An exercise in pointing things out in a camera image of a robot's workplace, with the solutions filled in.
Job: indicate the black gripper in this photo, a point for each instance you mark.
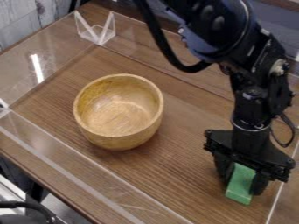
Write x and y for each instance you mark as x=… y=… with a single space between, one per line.
x=246 y=145

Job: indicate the green rectangular block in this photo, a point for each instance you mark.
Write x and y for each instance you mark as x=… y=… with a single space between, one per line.
x=239 y=184

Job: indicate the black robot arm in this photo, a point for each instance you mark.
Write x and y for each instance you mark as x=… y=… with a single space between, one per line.
x=223 y=35

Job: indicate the brown wooden bowl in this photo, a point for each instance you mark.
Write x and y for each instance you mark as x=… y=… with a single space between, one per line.
x=119 y=110

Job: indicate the clear acrylic tray wall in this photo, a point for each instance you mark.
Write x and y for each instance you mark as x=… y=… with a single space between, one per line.
x=162 y=183

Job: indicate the black metal table frame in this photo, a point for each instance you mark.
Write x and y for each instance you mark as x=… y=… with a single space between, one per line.
x=25 y=201

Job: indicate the clear acrylic corner bracket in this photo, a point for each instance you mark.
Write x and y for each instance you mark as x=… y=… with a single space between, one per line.
x=97 y=34

